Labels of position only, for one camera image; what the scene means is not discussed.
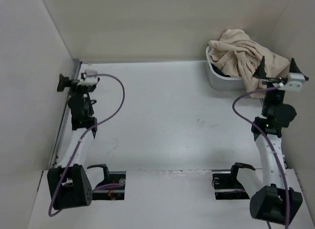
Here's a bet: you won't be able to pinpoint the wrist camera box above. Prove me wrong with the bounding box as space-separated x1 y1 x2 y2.
78 69 100 86
279 72 306 92

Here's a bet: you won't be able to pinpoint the white laundry basket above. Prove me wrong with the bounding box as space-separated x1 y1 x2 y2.
205 45 246 91

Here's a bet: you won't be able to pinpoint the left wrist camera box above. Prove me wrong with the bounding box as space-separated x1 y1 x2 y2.
78 69 100 86

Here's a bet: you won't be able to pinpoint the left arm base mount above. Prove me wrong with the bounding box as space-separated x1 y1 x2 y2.
92 171 126 201

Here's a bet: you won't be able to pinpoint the beige trousers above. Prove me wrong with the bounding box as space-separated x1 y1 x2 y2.
208 29 290 92

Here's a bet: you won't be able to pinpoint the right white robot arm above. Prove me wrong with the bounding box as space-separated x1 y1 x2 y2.
228 59 309 228

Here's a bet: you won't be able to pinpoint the black garment in basket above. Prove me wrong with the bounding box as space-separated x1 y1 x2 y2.
212 65 230 77

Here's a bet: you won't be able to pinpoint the aluminium table edge rail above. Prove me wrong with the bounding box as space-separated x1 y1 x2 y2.
48 58 82 169

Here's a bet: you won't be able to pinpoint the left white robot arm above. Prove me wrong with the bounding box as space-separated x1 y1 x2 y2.
47 72 110 217

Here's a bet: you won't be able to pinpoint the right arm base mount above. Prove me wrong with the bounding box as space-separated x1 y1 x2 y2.
211 171 250 200

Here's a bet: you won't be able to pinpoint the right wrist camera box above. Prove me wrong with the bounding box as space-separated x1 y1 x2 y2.
279 72 306 92

